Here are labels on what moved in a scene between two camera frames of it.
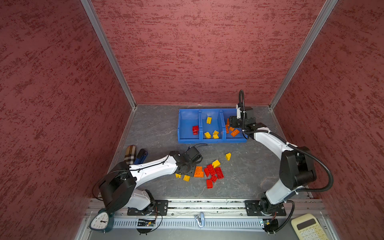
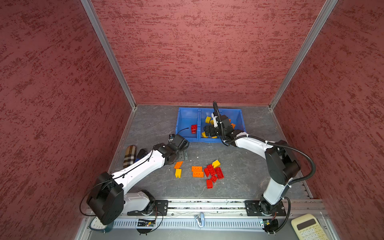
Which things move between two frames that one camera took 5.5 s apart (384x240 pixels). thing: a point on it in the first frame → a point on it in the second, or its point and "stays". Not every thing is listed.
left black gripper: (191, 172) → (182, 155)
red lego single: (195, 129) stays
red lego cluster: (215, 173) stays
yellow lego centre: (216, 164) stays
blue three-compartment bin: (207, 125) stays
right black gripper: (233, 120) → (207, 130)
